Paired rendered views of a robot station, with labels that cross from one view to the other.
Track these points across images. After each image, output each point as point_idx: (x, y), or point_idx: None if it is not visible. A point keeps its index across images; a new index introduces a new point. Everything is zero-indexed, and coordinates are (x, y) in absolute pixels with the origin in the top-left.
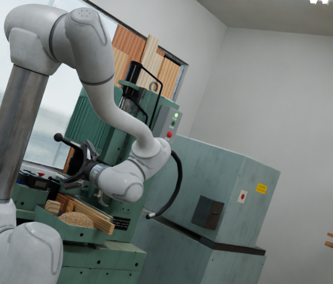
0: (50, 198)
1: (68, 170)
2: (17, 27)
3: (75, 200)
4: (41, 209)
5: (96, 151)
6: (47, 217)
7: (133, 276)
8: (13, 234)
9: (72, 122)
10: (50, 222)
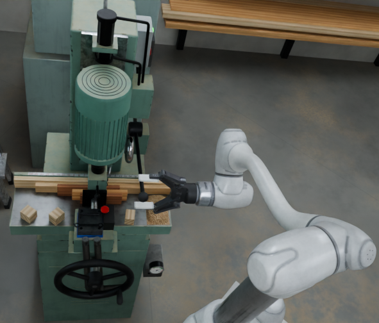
0: (102, 203)
1: (98, 171)
2: (294, 291)
3: (115, 182)
4: (124, 227)
5: (177, 175)
6: (137, 229)
7: None
8: (267, 322)
9: (99, 147)
10: (143, 230)
